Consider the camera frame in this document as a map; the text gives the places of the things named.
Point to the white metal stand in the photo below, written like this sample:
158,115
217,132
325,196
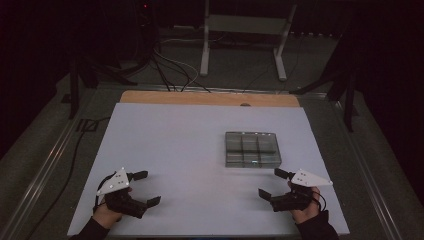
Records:
245,25

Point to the clear plastic compartment box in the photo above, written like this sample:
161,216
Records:
252,150

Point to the person's left hand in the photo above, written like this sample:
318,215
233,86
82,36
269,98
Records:
106,216

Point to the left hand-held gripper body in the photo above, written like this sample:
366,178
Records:
115,185

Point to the person's right hand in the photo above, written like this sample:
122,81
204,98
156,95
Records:
308,215

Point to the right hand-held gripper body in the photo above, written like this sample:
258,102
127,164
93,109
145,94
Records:
308,179

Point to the black tripod stand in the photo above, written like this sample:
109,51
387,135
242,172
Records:
74,86
348,100

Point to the metal floor rail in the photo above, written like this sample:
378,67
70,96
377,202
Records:
50,160
366,176

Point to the white table mat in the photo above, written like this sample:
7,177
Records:
173,143

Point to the dark equipment with red light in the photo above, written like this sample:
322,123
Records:
143,30

